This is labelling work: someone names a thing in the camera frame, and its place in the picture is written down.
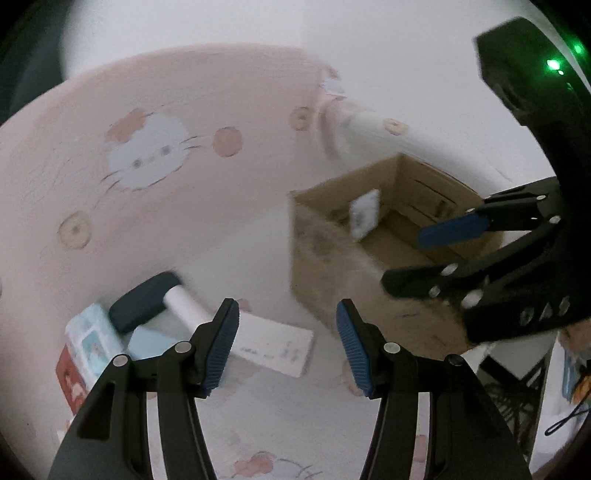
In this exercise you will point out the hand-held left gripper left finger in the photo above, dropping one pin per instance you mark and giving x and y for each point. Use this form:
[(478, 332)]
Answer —
[(221, 341)]

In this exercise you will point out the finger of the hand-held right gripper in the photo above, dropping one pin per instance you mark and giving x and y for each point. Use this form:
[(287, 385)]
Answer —
[(415, 281), (452, 230)]

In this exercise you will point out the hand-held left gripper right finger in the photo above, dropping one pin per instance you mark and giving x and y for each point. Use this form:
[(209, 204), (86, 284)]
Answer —
[(353, 344)]

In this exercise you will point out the brown cardboard box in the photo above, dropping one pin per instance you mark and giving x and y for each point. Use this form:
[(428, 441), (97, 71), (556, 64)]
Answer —
[(364, 295)]

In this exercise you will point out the white box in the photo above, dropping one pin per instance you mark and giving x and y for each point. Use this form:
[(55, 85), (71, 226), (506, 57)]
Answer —
[(272, 344)]

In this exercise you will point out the light blue box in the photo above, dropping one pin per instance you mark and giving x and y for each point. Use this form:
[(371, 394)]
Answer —
[(145, 344)]

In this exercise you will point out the white paper tube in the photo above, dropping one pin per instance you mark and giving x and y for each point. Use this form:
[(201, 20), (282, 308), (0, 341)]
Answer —
[(187, 307)]

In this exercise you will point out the black glasses case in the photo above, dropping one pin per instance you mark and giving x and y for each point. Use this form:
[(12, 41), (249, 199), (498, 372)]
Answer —
[(138, 302)]

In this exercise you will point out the blue printed tissue packet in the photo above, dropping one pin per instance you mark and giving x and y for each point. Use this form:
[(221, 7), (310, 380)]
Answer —
[(90, 334)]

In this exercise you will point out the white cylindrical bolster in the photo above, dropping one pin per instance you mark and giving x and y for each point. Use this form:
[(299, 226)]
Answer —
[(364, 127)]

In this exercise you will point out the black metal rack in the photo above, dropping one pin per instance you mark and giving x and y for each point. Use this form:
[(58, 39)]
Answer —
[(517, 383)]

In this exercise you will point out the pink cartoon cat blanket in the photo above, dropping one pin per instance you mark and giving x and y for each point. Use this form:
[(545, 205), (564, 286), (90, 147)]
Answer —
[(207, 198)]

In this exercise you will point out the red printed card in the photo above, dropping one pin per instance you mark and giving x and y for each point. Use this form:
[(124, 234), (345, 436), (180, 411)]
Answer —
[(69, 385)]

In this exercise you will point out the blue and white packet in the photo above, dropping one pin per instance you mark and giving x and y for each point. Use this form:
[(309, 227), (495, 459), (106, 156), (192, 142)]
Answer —
[(572, 374)]

